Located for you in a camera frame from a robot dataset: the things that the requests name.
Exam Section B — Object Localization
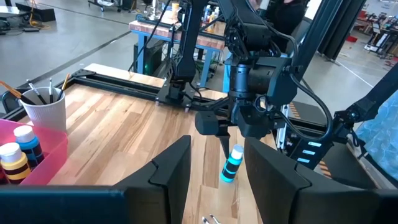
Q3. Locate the small yellow paint bottle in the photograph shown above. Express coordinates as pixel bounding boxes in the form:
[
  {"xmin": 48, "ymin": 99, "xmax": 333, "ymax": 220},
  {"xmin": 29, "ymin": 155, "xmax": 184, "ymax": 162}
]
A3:
[{"xmin": 0, "ymin": 142, "xmax": 32, "ymax": 185}]

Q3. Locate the black room divider panel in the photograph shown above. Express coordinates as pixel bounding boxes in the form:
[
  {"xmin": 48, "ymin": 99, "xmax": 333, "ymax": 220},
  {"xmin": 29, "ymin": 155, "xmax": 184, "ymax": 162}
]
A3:
[{"xmin": 317, "ymin": 0, "xmax": 368, "ymax": 60}]

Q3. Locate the beige ribbed cup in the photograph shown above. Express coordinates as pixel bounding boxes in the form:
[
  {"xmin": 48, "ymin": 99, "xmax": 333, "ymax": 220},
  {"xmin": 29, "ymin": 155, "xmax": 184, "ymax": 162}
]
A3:
[{"xmin": 19, "ymin": 86, "xmax": 67, "ymax": 133}]

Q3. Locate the blue plastic sheet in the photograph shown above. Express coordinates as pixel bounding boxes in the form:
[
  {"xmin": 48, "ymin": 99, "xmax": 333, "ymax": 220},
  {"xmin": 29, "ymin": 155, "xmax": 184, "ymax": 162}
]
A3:
[{"xmin": 354, "ymin": 90, "xmax": 398, "ymax": 181}]

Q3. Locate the silver metal post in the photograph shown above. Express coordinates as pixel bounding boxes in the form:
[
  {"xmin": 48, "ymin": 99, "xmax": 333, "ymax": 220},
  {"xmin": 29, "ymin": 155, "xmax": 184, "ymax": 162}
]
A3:
[{"xmin": 148, "ymin": 0, "xmax": 160, "ymax": 20}]

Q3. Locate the black computer tower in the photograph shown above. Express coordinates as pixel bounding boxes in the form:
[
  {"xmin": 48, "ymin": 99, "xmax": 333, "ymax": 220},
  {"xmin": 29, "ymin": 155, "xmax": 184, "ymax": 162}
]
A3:
[{"xmin": 133, "ymin": 42, "xmax": 167, "ymax": 77}]

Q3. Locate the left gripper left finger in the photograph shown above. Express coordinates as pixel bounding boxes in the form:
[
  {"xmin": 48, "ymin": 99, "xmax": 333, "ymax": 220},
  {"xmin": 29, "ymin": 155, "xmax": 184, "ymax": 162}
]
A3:
[{"xmin": 114, "ymin": 135, "xmax": 192, "ymax": 224}]

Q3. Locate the pink plastic bin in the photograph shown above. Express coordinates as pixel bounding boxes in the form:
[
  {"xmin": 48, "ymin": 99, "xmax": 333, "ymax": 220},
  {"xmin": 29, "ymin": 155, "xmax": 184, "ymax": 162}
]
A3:
[{"xmin": 0, "ymin": 119, "xmax": 69, "ymax": 187}]

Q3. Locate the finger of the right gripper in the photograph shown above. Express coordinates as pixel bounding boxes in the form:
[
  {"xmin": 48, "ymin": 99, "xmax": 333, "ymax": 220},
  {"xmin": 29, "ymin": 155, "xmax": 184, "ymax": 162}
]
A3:
[{"xmin": 216, "ymin": 123, "xmax": 233, "ymax": 160}]

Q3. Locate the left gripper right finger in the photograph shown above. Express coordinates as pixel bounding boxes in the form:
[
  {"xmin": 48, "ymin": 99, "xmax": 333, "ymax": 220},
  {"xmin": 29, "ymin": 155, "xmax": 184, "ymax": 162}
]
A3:
[{"xmin": 244, "ymin": 136, "xmax": 379, "ymax": 224}]

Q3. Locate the person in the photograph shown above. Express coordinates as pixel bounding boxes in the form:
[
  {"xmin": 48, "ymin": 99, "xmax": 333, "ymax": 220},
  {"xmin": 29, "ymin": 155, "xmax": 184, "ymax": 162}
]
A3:
[{"xmin": 264, "ymin": 0, "xmax": 312, "ymax": 54}]

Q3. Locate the black floor box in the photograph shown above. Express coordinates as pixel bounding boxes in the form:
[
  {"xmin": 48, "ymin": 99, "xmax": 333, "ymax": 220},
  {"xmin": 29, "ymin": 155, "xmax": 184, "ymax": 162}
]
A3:
[{"xmin": 15, "ymin": 1, "xmax": 57, "ymax": 22}]

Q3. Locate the small blue paint bottle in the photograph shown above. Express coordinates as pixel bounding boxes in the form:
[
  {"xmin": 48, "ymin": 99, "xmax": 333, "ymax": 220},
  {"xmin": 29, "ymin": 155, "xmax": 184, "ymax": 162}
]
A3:
[{"xmin": 13, "ymin": 124, "xmax": 45, "ymax": 170}]

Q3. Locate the black aluminium table frame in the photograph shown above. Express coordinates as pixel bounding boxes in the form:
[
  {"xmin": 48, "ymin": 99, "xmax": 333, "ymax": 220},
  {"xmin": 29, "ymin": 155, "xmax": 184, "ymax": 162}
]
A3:
[{"xmin": 0, "ymin": 0, "xmax": 398, "ymax": 190}]

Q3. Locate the small light teal paint bottle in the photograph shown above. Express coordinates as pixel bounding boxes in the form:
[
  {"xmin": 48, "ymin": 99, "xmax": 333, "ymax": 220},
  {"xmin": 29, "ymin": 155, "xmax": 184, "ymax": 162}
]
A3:
[{"xmin": 220, "ymin": 144, "xmax": 245, "ymax": 184}]

